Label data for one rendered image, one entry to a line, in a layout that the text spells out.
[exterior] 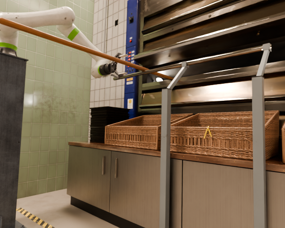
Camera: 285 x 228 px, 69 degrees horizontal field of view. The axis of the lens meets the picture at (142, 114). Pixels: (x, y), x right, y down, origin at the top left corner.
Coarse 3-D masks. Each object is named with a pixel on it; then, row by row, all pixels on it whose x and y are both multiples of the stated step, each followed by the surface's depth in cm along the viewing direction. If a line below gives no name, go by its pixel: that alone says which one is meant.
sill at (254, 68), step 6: (252, 66) 146; (258, 66) 144; (270, 66) 139; (276, 66) 137; (282, 66) 135; (216, 72) 163; (222, 72) 160; (228, 72) 157; (234, 72) 154; (240, 72) 151; (180, 78) 184; (186, 78) 180; (192, 78) 176; (198, 78) 173; (144, 84) 211; (150, 84) 206; (156, 84) 201; (162, 84) 196
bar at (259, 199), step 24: (264, 48) 108; (144, 72) 162; (168, 96) 120; (168, 120) 119; (264, 120) 89; (168, 144) 118; (264, 144) 88; (168, 168) 118; (264, 168) 86; (168, 192) 117; (264, 192) 85; (168, 216) 116; (264, 216) 84
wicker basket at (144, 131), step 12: (132, 120) 193; (144, 120) 202; (156, 120) 193; (108, 132) 168; (120, 132) 158; (132, 132) 150; (144, 132) 142; (156, 132) 135; (108, 144) 166; (120, 144) 157; (132, 144) 148; (144, 144) 141; (156, 144) 134
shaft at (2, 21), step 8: (8, 24) 95; (16, 24) 97; (32, 32) 103; (40, 32) 106; (56, 40) 112; (64, 40) 115; (80, 48) 123; (88, 48) 127; (104, 56) 136; (112, 56) 141; (128, 64) 152
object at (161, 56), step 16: (224, 32) 146; (240, 32) 141; (256, 32) 139; (272, 32) 137; (176, 48) 173; (192, 48) 169; (208, 48) 166; (224, 48) 163; (144, 64) 210; (160, 64) 206
